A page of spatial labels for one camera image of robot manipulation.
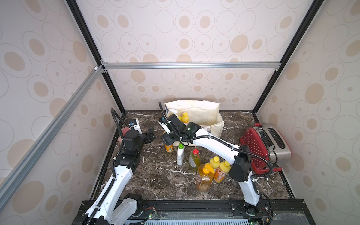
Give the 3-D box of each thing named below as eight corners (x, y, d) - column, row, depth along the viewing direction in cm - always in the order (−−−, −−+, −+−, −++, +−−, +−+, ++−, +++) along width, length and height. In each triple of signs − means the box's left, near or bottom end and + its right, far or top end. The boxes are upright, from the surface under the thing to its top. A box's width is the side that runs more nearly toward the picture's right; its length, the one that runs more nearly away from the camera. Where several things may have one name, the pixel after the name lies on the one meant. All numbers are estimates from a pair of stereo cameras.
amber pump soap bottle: (197, 191, 82) (201, 175, 61) (196, 180, 86) (200, 162, 65) (210, 191, 82) (219, 175, 61) (209, 180, 86) (217, 162, 65)
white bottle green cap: (177, 164, 92) (176, 152, 79) (179, 155, 96) (179, 142, 83) (182, 165, 91) (182, 153, 78) (184, 156, 96) (184, 143, 83)
